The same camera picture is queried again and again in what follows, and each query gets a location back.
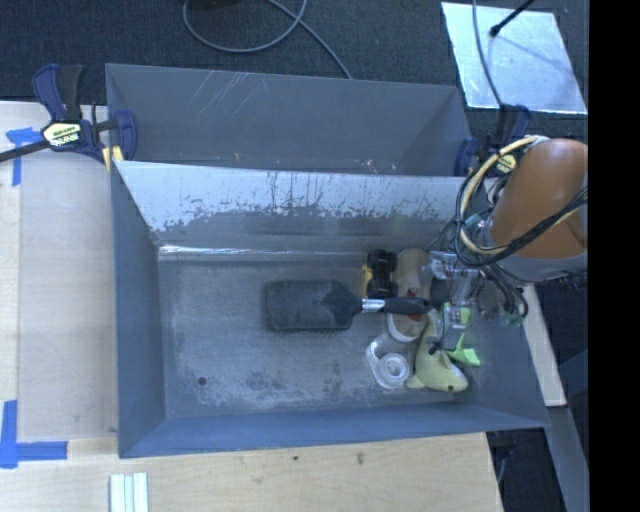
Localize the yellow-green plush fish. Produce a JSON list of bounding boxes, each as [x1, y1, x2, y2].
[[404, 306, 483, 394]]

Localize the grey metal bin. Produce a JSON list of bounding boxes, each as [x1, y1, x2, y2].
[[104, 63, 552, 460]]

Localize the black spatula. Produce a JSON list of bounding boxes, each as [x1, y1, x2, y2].
[[264, 279, 433, 333]]

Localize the yellow toy truck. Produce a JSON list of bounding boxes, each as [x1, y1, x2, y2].
[[360, 248, 400, 300]]

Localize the pale wood board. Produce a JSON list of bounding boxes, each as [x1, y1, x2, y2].
[[16, 149, 119, 444]]

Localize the beige plush toy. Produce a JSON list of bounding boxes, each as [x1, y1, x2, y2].
[[386, 247, 434, 344]]

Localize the clear plastic tape dispenser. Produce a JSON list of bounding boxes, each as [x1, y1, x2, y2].
[[364, 334, 414, 391]]

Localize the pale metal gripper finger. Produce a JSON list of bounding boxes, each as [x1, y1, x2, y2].
[[439, 303, 472, 352], [428, 251, 459, 303]]

